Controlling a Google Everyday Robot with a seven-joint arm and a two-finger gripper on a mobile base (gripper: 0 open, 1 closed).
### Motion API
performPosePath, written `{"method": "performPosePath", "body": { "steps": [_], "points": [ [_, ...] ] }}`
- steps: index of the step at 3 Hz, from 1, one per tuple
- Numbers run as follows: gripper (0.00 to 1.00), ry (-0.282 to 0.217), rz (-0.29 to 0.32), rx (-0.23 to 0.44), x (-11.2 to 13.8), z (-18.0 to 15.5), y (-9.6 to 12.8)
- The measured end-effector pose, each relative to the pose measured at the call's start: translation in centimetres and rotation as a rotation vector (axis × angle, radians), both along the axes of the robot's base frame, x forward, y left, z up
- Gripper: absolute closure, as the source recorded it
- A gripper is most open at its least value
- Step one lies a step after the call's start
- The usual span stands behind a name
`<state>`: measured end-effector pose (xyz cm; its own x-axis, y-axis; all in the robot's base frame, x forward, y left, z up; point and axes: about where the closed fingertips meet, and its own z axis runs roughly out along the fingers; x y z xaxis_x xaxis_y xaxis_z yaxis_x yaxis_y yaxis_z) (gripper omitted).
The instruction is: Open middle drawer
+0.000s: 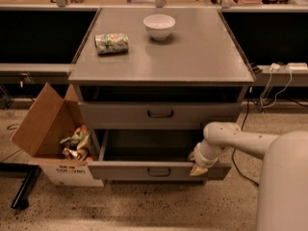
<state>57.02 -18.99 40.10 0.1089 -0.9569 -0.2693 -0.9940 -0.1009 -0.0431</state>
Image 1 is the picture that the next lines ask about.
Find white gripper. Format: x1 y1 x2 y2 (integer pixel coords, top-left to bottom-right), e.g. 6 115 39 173
188 141 220 177

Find grey drawer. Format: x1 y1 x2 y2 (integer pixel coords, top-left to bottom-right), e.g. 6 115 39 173
79 102 240 130
89 129 231 183

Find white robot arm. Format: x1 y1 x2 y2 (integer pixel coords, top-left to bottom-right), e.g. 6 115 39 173
189 122 308 231

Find grey drawer cabinet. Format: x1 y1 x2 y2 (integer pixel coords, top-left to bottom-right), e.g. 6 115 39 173
67 7 255 185

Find grey top drawer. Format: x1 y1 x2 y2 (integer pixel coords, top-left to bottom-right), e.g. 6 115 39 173
79 102 240 130

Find open cardboard box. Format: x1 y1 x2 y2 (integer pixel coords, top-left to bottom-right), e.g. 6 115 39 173
11 83 104 187

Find crumpled wrappers in box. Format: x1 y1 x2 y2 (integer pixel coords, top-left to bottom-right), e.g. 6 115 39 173
60 125 90 161

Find white power strip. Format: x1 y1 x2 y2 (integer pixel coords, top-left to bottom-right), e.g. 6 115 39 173
287 63 308 70

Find white ceramic bowl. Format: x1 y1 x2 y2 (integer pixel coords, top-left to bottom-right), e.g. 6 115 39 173
143 14 176 40

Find green snack bag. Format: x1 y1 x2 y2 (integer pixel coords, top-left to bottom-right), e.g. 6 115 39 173
94 33 129 54

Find black metal stand leg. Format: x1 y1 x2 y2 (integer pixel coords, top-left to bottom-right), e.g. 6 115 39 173
0 163 39 210

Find black floor cable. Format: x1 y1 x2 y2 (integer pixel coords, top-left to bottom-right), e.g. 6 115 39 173
231 96 260 187

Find white charger cable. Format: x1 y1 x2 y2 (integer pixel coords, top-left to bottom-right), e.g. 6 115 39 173
258 63 294 110

